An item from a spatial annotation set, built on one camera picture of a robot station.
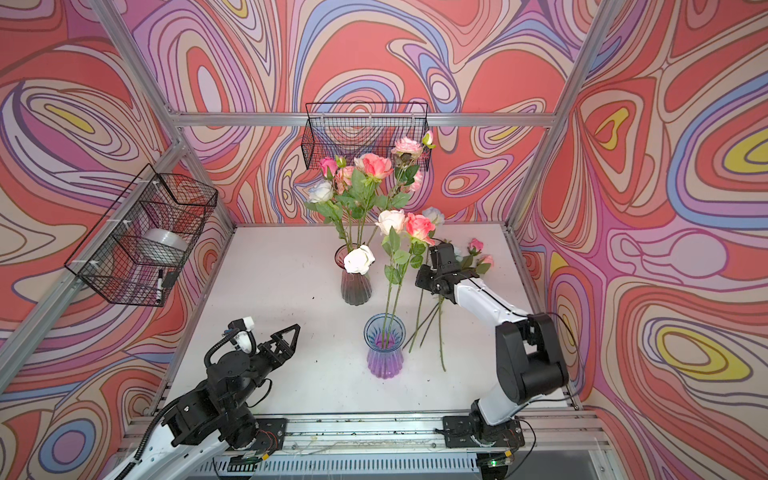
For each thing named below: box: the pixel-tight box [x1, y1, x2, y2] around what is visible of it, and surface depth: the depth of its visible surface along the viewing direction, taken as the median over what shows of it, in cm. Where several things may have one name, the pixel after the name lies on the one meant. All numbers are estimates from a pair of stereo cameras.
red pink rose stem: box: [406, 212, 437, 353], surface depth 65 cm
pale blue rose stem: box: [305, 180, 354, 253], surface depth 78 cm
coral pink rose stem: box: [351, 153, 394, 247], surface depth 75 cm
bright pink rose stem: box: [319, 157, 338, 180], surface depth 80 cm
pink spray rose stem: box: [334, 155, 355, 247], surface depth 78 cm
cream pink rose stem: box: [375, 209, 411, 347], surface depth 67 cm
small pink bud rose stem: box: [366, 130, 436, 247], surface depth 73 cm
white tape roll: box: [142, 229, 188, 251], surface depth 75 cm
